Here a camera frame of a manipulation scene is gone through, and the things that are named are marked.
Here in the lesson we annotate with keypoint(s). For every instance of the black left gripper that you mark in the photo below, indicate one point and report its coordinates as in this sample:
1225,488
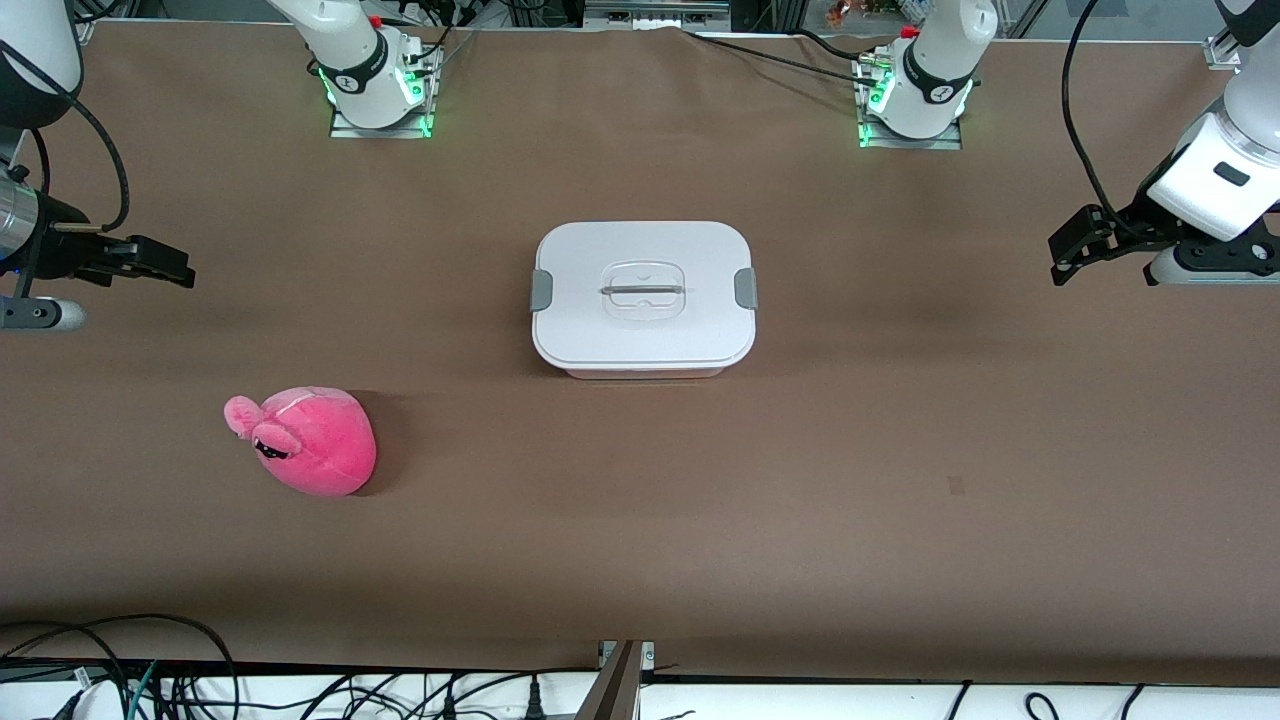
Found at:
1127,229

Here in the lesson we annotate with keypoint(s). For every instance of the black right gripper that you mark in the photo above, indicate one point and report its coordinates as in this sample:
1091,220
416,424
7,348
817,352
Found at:
68,252

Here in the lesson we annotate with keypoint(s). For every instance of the pink plush toy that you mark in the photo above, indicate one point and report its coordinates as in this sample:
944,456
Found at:
320,450

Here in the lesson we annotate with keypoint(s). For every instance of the white box lid grey latches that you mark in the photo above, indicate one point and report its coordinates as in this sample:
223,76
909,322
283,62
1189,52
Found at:
600,340

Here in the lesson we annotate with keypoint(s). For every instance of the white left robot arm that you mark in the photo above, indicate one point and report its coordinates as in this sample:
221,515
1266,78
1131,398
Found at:
930,100

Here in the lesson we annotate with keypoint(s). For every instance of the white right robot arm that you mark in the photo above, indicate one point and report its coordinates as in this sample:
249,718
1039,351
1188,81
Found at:
360,80

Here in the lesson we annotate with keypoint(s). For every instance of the translucent plastic box base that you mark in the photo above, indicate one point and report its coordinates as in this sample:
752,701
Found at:
640,373

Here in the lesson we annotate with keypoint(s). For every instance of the small colourful figures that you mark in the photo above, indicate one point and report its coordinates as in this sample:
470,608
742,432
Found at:
840,12

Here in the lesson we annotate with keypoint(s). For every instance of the grey metal rack device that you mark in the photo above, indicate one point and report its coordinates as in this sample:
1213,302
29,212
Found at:
650,15

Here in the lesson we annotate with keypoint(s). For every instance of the black power plug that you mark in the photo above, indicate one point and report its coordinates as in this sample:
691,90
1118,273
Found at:
535,705

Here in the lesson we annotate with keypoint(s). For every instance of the aluminium profile beam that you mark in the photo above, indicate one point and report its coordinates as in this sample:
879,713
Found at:
615,690

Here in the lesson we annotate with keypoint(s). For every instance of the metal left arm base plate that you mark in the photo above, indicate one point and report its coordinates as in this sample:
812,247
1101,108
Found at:
910,144

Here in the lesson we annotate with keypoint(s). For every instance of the aluminium frame corner profile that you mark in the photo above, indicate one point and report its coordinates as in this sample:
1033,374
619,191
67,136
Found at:
1220,50

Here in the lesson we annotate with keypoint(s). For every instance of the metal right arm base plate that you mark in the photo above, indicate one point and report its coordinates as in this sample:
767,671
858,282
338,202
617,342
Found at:
380,132

